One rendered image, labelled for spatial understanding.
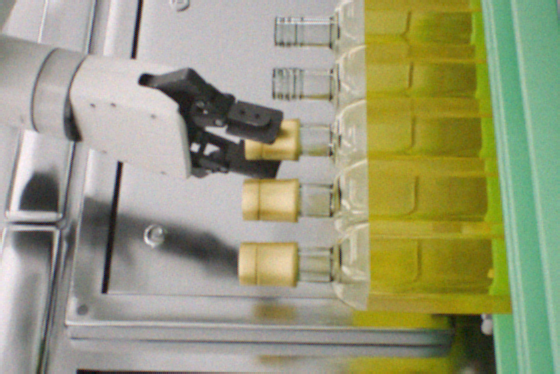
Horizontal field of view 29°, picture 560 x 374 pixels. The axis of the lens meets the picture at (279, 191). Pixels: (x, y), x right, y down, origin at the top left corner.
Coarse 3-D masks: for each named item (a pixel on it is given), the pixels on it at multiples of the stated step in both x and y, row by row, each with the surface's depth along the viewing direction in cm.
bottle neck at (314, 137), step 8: (304, 128) 87; (312, 128) 87; (320, 128) 87; (328, 128) 87; (304, 136) 86; (312, 136) 86; (320, 136) 86; (328, 136) 86; (304, 144) 86; (312, 144) 87; (320, 144) 87; (328, 144) 86; (304, 152) 87; (312, 152) 87; (320, 152) 87; (328, 152) 87
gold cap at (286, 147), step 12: (288, 120) 87; (288, 132) 86; (252, 144) 86; (264, 144) 86; (276, 144) 86; (288, 144) 86; (252, 156) 87; (264, 156) 87; (276, 156) 87; (288, 156) 87
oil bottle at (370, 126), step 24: (336, 120) 86; (360, 120) 85; (384, 120) 85; (408, 120) 85; (432, 120) 85; (456, 120) 85; (480, 120) 85; (336, 144) 86; (360, 144) 84; (384, 144) 84; (408, 144) 84; (432, 144) 84; (456, 144) 84; (480, 144) 84; (336, 168) 87
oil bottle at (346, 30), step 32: (352, 0) 92; (384, 0) 92; (416, 0) 92; (448, 0) 92; (480, 0) 92; (352, 32) 91; (384, 32) 90; (416, 32) 90; (448, 32) 90; (480, 32) 90
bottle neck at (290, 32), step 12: (276, 24) 93; (288, 24) 93; (300, 24) 93; (312, 24) 93; (324, 24) 93; (276, 36) 93; (288, 36) 93; (300, 36) 93; (312, 36) 93; (324, 36) 93; (276, 48) 94; (288, 48) 94; (300, 48) 94; (312, 48) 94; (324, 48) 94
